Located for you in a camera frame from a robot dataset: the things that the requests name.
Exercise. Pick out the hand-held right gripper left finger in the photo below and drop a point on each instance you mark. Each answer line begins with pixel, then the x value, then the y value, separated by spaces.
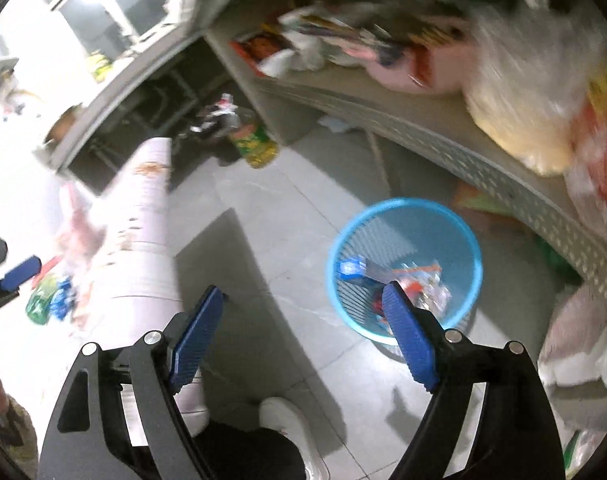
pixel 198 330

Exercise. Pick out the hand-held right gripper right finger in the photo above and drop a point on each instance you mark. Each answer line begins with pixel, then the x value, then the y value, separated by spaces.
pixel 411 335

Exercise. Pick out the red round can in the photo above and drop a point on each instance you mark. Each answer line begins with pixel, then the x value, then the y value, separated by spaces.
pixel 378 308

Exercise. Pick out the silvery wrapper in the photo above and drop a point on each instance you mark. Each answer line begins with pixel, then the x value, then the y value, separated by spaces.
pixel 436 301

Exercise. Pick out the red white wrapper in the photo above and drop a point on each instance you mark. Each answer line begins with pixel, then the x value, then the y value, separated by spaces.
pixel 418 277

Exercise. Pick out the blue white cardboard box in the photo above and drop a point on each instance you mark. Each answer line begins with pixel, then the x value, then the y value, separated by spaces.
pixel 352 267

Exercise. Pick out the blue plastic mesh basket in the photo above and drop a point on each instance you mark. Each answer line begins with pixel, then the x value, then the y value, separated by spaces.
pixel 433 230

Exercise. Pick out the person's left forearm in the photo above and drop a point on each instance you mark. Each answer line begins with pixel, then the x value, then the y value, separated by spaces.
pixel 23 435

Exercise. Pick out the blue crumpled wrapper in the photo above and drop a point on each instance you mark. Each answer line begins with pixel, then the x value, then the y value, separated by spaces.
pixel 63 300

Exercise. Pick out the pink printed plastic bag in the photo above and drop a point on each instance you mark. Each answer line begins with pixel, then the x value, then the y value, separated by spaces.
pixel 78 230

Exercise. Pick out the floral plaid tablecloth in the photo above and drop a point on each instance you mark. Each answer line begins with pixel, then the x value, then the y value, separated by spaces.
pixel 143 240

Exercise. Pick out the person's white shoe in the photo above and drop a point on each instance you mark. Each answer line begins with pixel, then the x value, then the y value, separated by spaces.
pixel 288 420

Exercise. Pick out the person's black pants leg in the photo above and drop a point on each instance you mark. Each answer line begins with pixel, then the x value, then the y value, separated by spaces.
pixel 243 452

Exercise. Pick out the orange yellow bag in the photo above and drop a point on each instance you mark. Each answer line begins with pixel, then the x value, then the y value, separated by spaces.
pixel 483 200

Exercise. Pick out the green plastic bag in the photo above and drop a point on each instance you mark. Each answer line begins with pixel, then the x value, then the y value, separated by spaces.
pixel 558 260

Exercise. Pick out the white pink printed sack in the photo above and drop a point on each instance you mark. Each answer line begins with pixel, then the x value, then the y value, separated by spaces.
pixel 583 340

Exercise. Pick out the green snack packet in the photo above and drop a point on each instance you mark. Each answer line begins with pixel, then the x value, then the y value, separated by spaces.
pixel 253 142

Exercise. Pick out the green white packet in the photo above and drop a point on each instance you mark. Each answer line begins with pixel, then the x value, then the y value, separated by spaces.
pixel 573 452

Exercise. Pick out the grey perforated metal shelf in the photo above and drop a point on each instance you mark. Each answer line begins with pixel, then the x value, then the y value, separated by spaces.
pixel 433 135

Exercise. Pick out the dark crumpled bag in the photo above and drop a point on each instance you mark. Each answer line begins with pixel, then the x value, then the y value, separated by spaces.
pixel 216 117

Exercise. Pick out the yellow bottle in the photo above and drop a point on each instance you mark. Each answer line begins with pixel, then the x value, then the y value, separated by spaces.
pixel 101 66

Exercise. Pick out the grey kitchen counter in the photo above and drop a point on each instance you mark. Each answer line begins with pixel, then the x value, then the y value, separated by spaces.
pixel 133 75

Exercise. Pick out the pink package on shelf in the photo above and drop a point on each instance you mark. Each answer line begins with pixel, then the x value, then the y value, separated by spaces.
pixel 433 67

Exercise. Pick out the window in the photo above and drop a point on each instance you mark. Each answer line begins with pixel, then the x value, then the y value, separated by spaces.
pixel 103 10

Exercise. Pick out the plastic bag with yellow contents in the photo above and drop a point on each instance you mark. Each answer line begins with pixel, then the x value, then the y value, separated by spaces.
pixel 523 85

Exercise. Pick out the red yellow printed bag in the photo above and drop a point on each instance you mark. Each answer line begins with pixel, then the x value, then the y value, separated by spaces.
pixel 598 125

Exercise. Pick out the red printed packet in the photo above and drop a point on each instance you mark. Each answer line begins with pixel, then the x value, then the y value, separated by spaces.
pixel 258 45

